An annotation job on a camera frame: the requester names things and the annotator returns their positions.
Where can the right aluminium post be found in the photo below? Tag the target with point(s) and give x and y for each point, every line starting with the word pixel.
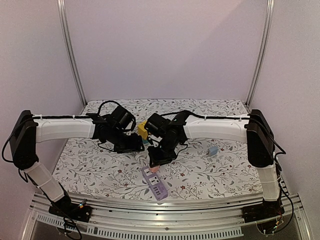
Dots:
pixel 262 51

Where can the pink plug adapter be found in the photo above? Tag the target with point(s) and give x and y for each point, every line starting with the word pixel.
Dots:
pixel 154 168

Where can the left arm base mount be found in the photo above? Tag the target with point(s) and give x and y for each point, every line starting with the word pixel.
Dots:
pixel 75 211

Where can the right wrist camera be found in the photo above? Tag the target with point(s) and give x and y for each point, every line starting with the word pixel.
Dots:
pixel 157 125

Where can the left aluminium post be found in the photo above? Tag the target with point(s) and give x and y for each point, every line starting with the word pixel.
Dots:
pixel 61 6

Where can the aluminium front rail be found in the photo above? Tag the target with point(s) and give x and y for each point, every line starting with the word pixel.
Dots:
pixel 206 219

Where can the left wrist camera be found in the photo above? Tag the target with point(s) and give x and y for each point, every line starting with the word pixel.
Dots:
pixel 122 119

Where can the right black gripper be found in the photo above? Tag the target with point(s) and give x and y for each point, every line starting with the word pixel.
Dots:
pixel 160 158

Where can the light blue plug adapter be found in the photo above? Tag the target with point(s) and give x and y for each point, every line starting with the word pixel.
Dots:
pixel 212 151

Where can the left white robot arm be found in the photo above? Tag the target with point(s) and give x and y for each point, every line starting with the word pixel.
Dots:
pixel 30 129

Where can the teal power strip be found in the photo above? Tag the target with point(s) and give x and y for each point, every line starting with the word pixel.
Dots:
pixel 145 142

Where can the floral tablecloth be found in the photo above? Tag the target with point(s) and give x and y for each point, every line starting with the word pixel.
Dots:
pixel 197 149

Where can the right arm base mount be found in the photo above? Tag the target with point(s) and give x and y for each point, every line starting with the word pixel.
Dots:
pixel 262 211

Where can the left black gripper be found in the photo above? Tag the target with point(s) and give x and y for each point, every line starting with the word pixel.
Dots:
pixel 135 145

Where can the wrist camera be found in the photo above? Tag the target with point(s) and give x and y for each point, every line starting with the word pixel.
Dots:
pixel 157 125
pixel 122 119

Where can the yellow cube socket adapter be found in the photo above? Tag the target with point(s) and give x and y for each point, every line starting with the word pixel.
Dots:
pixel 142 131

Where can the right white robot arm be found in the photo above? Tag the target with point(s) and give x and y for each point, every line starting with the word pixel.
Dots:
pixel 252 130

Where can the purple power strip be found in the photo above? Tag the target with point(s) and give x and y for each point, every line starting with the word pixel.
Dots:
pixel 155 184

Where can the aluminium post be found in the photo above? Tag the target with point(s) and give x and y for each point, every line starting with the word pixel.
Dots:
pixel 262 51
pixel 61 6

